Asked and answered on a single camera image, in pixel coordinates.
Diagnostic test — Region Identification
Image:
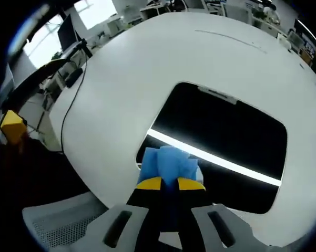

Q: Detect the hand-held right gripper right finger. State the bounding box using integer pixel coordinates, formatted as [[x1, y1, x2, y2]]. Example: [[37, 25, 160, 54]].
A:
[[173, 177, 269, 252]]

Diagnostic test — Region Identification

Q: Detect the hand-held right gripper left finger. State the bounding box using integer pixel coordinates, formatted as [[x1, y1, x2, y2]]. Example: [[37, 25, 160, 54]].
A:
[[77, 176, 171, 252]]

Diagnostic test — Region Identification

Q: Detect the blue cleaning cloth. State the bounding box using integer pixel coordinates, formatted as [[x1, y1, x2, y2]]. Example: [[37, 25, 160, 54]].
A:
[[138, 145, 207, 190]]

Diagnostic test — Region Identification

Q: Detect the black power adapter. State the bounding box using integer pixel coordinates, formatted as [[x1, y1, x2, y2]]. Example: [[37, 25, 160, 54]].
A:
[[65, 68, 84, 88]]

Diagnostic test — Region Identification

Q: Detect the black computer monitor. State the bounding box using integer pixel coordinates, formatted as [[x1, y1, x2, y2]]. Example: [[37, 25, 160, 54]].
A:
[[57, 14, 78, 52]]

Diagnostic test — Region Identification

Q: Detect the dark clothing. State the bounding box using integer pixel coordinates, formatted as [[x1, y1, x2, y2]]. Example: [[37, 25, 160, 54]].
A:
[[0, 138, 94, 208]]

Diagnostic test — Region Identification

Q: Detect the grey mesh office chair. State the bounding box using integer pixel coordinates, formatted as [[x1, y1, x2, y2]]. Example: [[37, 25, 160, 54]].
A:
[[22, 191, 108, 249]]

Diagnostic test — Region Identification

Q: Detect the black cable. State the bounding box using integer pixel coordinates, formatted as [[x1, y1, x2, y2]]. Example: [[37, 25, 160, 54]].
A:
[[60, 47, 89, 154]]

